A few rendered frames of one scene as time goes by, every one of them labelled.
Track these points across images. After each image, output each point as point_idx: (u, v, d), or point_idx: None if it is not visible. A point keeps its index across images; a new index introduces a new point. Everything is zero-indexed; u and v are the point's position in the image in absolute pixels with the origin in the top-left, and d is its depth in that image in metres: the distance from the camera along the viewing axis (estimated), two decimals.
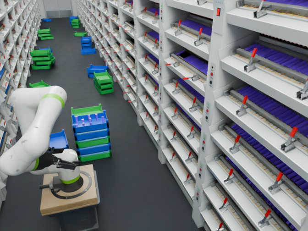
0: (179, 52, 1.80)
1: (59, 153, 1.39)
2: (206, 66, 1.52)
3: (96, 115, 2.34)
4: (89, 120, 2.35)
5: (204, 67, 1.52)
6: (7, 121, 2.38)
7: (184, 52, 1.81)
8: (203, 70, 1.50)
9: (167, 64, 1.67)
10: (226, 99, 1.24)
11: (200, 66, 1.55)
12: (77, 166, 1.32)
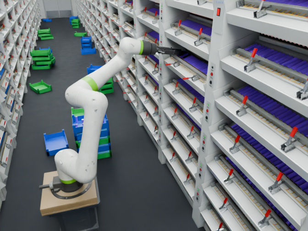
0: None
1: None
2: (206, 66, 1.52)
3: (181, 56, 1.75)
4: None
5: (204, 67, 1.52)
6: (7, 121, 2.38)
7: (184, 52, 1.81)
8: (203, 70, 1.50)
9: (167, 64, 1.67)
10: (226, 99, 1.24)
11: (200, 66, 1.55)
12: (178, 53, 1.70)
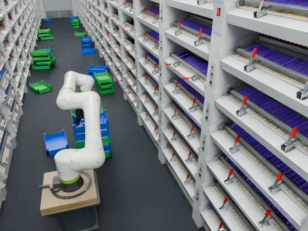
0: (179, 52, 1.80)
1: (79, 123, 2.20)
2: (206, 66, 1.52)
3: (181, 56, 1.75)
4: None
5: (204, 67, 1.52)
6: (7, 121, 2.38)
7: (184, 52, 1.81)
8: (203, 70, 1.50)
9: (167, 64, 1.67)
10: (226, 99, 1.24)
11: (200, 66, 1.55)
12: None
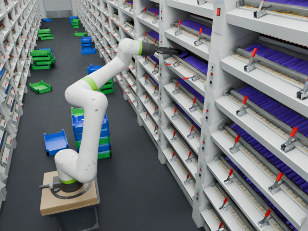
0: None
1: (178, 50, 1.74)
2: (206, 66, 1.52)
3: (181, 56, 1.75)
4: None
5: (204, 67, 1.52)
6: (7, 121, 2.38)
7: (184, 52, 1.81)
8: (203, 70, 1.50)
9: (167, 64, 1.67)
10: (226, 99, 1.24)
11: (200, 66, 1.55)
12: None
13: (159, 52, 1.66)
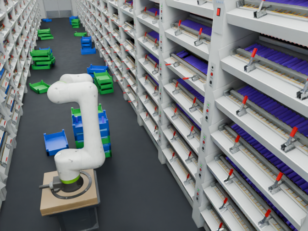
0: (179, 52, 1.80)
1: None
2: (206, 66, 1.52)
3: (181, 56, 1.75)
4: None
5: (204, 67, 1.52)
6: (7, 121, 2.38)
7: (184, 52, 1.81)
8: (203, 70, 1.50)
9: (167, 64, 1.67)
10: (226, 99, 1.24)
11: (200, 66, 1.55)
12: None
13: None
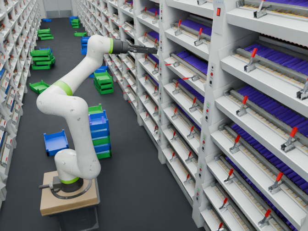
0: (179, 52, 1.80)
1: None
2: (206, 66, 1.52)
3: (181, 56, 1.75)
4: (89, 120, 2.35)
5: (204, 67, 1.52)
6: (7, 121, 2.38)
7: (184, 52, 1.81)
8: (203, 70, 1.50)
9: (167, 64, 1.67)
10: (226, 99, 1.24)
11: (200, 66, 1.55)
12: (151, 52, 1.62)
13: None
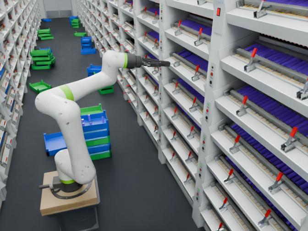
0: (181, 52, 1.81)
1: (167, 62, 1.66)
2: (208, 64, 1.53)
3: (183, 55, 1.75)
4: (89, 120, 2.35)
5: (206, 66, 1.52)
6: (7, 121, 2.38)
7: (185, 51, 1.81)
8: (206, 69, 1.50)
9: None
10: (226, 99, 1.24)
11: (202, 65, 1.55)
12: None
13: (146, 64, 1.57)
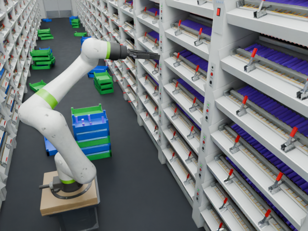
0: (181, 52, 1.81)
1: (156, 54, 1.47)
2: (208, 64, 1.53)
3: (183, 55, 1.75)
4: (89, 120, 2.35)
5: (206, 66, 1.52)
6: (7, 121, 2.38)
7: (186, 51, 1.81)
8: (206, 69, 1.50)
9: (178, 54, 1.66)
10: (226, 99, 1.24)
11: (202, 65, 1.55)
12: None
13: (132, 55, 1.39)
